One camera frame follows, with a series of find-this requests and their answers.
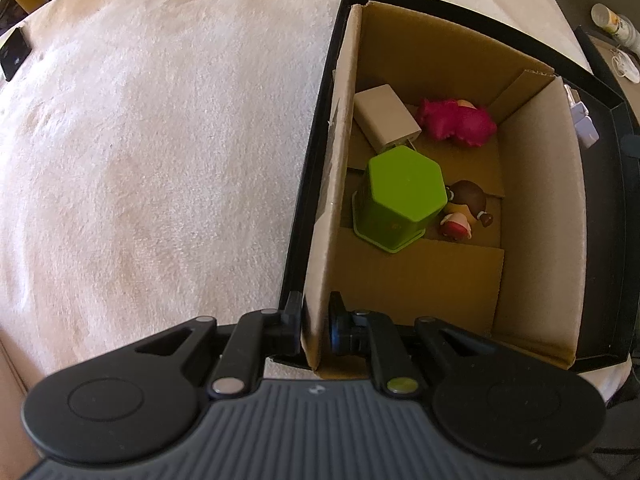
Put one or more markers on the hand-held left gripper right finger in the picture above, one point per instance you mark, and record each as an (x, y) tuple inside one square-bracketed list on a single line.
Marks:
[(337, 330)]

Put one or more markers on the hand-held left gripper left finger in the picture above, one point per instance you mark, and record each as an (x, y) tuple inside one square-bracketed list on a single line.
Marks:
[(292, 325)]

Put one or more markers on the cardboard box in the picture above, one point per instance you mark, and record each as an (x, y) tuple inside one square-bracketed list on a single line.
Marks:
[(435, 280)]

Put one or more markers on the green hexagonal cup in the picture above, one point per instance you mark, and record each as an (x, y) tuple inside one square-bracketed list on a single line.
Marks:
[(400, 190)]

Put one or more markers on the brown figurine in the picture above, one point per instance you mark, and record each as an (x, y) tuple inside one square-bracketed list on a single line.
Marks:
[(467, 200)]

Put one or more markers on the white charger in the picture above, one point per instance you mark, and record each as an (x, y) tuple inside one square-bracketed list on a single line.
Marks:
[(382, 115)]

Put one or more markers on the pink plush toy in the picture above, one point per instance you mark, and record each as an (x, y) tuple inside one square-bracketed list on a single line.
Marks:
[(455, 122)]

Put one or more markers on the large black tray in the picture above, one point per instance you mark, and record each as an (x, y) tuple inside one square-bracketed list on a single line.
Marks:
[(600, 260)]

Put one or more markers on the black square device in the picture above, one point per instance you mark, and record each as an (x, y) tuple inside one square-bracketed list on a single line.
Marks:
[(14, 55)]

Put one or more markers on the white face mask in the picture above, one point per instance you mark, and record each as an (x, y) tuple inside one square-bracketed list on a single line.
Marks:
[(627, 66)]

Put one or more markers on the stack of paper cups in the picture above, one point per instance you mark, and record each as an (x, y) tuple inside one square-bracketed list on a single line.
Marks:
[(617, 25)]

